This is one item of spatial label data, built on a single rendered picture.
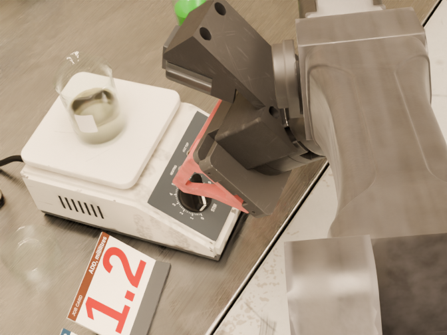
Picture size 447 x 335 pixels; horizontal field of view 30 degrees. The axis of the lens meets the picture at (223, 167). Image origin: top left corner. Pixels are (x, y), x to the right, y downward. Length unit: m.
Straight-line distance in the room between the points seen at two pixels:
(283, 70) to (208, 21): 0.09
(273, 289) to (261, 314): 0.03
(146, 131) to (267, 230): 0.15
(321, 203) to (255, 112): 0.27
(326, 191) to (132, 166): 0.19
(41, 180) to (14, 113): 0.18
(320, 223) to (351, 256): 0.52
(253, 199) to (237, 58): 0.11
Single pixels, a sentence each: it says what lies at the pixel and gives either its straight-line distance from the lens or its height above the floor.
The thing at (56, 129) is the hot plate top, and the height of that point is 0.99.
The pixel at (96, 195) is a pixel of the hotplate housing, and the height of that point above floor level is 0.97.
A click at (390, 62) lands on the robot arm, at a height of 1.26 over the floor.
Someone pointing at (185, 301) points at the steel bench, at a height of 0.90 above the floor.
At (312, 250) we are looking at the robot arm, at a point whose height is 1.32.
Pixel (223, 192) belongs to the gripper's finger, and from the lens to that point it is 0.64.
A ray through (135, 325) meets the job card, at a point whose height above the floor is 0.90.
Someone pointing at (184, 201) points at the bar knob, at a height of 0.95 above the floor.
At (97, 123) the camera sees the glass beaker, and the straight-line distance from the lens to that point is 0.75.
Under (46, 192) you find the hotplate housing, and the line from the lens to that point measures 0.81.
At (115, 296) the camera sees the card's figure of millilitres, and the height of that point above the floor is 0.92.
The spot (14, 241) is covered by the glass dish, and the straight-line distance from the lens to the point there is 0.84.
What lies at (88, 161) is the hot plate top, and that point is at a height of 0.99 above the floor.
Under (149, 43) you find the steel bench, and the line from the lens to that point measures 1.00.
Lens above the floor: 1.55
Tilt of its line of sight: 50 degrees down
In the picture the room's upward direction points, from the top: 12 degrees counter-clockwise
